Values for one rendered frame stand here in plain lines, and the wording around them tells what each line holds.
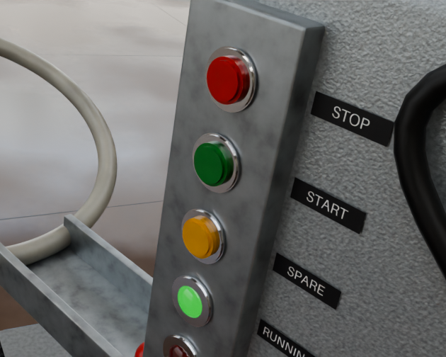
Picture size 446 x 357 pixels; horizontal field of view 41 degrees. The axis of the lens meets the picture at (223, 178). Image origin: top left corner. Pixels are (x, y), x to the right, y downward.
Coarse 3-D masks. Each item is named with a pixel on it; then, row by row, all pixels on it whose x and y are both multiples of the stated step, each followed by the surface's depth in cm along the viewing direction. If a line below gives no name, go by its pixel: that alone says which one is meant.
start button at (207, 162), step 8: (200, 144) 35; (208, 144) 34; (216, 144) 34; (200, 152) 35; (208, 152) 34; (216, 152) 34; (224, 152) 34; (200, 160) 35; (208, 160) 34; (216, 160) 34; (224, 160) 34; (200, 168) 35; (208, 168) 35; (216, 168) 34; (224, 168) 34; (200, 176) 35; (208, 176) 35; (216, 176) 34; (224, 176) 34; (208, 184) 35; (216, 184) 35
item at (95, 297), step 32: (64, 224) 82; (0, 256) 73; (64, 256) 81; (96, 256) 79; (32, 288) 69; (64, 288) 75; (96, 288) 77; (128, 288) 76; (64, 320) 66; (96, 320) 72; (128, 320) 73; (96, 352) 63; (128, 352) 68
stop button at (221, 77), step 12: (216, 60) 32; (228, 60) 32; (216, 72) 32; (228, 72) 32; (240, 72) 32; (216, 84) 33; (228, 84) 32; (240, 84) 32; (216, 96) 33; (228, 96) 32; (240, 96) 32
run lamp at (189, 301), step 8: (184, 288) 39; (192, 288) 39; (184, 296) 39; (192, 296) 39; (184, 304) 39; (192, 304) 39; (200, 304) 39; (184, 312) 40; (192, 312) 39; (200, 312) 39
